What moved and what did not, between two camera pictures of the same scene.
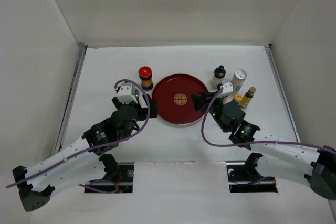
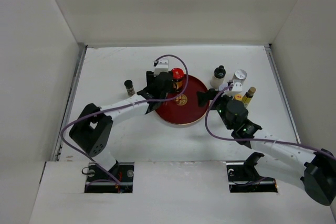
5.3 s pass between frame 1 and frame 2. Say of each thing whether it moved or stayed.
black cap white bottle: stayed
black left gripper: moved
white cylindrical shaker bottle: stayed
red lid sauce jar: moved
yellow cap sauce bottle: stayed
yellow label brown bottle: stayed
